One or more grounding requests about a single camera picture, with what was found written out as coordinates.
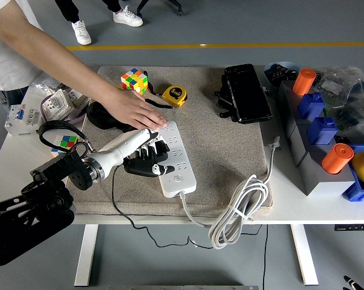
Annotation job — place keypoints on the black power adapter plug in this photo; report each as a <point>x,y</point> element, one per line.
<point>163,149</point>

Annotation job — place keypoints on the person's torso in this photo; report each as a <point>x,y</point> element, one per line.
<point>3,69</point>

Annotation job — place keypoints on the lavender tray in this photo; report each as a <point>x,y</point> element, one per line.
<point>76,116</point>

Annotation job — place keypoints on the grey block holder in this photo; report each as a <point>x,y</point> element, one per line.
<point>315,178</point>

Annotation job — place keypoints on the blue plastic bin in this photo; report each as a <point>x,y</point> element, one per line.
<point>355,190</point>

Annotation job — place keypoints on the person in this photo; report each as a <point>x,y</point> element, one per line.
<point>80,33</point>

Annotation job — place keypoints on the white table leg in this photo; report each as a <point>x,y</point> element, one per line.
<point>306,256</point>
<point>85,256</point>

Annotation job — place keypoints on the grey-brown mat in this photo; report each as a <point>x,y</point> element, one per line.
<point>218,145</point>

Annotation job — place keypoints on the black desk control panel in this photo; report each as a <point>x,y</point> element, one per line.
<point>351,227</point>

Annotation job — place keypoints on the blue plastic block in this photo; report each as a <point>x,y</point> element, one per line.
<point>310,106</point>
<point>321,133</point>

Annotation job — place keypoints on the yellow tape measure 5m label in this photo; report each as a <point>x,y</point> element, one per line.
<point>174,95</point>

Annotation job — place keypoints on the black rectangular device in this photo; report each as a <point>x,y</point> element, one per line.
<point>248,93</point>

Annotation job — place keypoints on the yellow tape measure black face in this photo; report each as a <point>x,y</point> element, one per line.
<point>119,87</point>

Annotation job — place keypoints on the colourful puzzle cube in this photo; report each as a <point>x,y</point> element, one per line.
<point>67,142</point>
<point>133,81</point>

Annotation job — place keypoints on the white power strip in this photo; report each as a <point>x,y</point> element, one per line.
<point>182,181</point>

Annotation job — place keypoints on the black metal bracket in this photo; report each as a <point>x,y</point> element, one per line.
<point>224,104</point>

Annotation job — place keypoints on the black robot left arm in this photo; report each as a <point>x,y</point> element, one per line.
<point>34,217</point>

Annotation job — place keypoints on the light blue bowl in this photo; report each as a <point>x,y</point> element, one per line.
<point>271,83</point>

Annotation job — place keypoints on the person's right hand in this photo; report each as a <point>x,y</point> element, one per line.
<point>130,108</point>

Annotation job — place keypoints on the white circuit breaker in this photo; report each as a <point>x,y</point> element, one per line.
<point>18,121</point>

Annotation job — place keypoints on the clear plastic parts bag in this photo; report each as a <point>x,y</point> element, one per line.
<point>40,87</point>
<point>362,111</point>
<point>339,81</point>

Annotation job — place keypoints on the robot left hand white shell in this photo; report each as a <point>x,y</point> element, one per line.
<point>121,149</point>

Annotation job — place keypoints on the robot right hand black fingers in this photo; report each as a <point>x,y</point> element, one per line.
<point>352,283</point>

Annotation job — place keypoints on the black office chair base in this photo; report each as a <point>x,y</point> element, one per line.
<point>179,11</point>

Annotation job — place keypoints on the orange cylinder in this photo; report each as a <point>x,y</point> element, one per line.
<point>336,160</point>
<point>303,83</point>

